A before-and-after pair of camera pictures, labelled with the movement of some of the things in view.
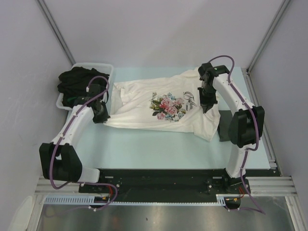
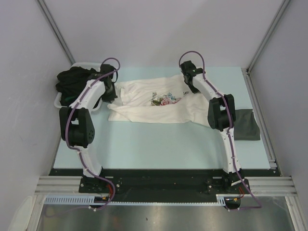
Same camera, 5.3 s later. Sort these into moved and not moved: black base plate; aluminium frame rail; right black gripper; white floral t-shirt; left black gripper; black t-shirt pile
Moved: right black gripper; white floral t-shirt; left black gripper
Not moved: aluminium frame rail; black base plate; black t-shirt pile
